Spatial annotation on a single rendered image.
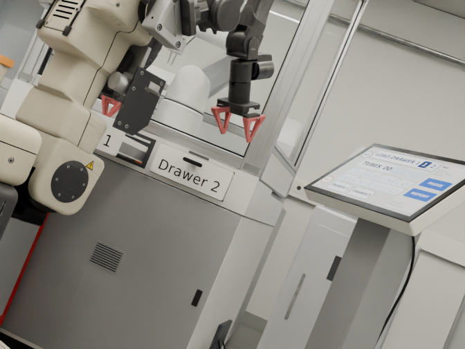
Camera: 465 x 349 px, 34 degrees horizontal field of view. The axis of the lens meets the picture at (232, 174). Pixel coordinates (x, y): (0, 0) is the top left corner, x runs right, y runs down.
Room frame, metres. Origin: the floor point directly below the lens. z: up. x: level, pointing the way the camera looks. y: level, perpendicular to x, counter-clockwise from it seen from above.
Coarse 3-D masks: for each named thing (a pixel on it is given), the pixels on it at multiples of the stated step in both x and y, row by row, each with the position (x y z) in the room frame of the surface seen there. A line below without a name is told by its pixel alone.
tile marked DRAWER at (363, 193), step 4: (356, 188) 2.28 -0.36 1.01; (360, 188) 2.27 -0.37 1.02; (364, 188) 2.26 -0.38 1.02; (352, 192) 2.27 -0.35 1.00; (356, 192) 2.26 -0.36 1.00; (360, 192) 2.25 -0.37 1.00; (364, 192) 2.24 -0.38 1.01; (368, 192) 2.23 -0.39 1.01; (372, 192) 2.22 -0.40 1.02; (376, 192) 2.21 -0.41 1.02; (356, 196) 2.24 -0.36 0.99; (360, 196) 2.23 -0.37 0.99; (364, 196) 2.22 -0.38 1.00; (368, 196) 2.21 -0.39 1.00
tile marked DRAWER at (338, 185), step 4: (336, 180) 2.39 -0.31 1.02; (332, 184) 2.38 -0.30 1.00; (336, 184) 2.36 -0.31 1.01; (340, 184) 2.35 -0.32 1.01; (344, 184) 2.34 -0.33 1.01; (348, 184) 2.33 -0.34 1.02; (332, 188) 2.35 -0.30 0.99; (336, 188) 2.34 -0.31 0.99; (340, 188) 2.33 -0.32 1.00; (344, 188) 2.32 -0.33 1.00; (348, 188) 2.31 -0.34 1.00; (340, 192) 2.30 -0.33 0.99
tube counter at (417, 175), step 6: (384, 168) 2.33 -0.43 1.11; (390, 168) 2.32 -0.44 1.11; (396, 168) 2.30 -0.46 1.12; (402, 168) 2.28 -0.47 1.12; (408, 168) 2.27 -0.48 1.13; (396, 174) 2.26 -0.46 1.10; (402, 174) 2.25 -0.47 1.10; (408, 174) 2.23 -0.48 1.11; (414, 174) 2.22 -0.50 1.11; (420, 174) 2.20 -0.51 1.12; (426, 174) 2.19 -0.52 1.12
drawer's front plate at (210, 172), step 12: (156, 156) 2.72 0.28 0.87; (168, 156) 2.72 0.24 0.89; (180, 156) 2.71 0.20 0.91; (192, 156) 2.70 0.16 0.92; (156, 168) 2.72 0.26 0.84; (168, 168) 2.71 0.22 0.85; (180, 168) 2.70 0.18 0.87; (192, 168) 2.70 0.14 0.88; (204, 168) 2.69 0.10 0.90; (216, 168) 2.68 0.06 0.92; (180, 180) 2.70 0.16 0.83; (192, 180) 2.69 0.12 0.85; (216, 180) 2.68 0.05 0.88; (228, 180) 2.67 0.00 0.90; (204, 192) 2.68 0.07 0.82
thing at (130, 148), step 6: (126, 138) 2.51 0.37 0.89; (126, 144) 2.52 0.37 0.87; (132, 144) 2.59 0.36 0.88; (138, 144) 2.65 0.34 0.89; (120, 150) 2.50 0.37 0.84; (126, 150) 2.55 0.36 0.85; (132, 150) 2.60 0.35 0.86; (138, 150) 2.67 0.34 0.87; (144, 150) 2.73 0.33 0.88; (132, 156) 2.63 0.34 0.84; (138, 156) 2.69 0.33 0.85; (144, 156) 2.75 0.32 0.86
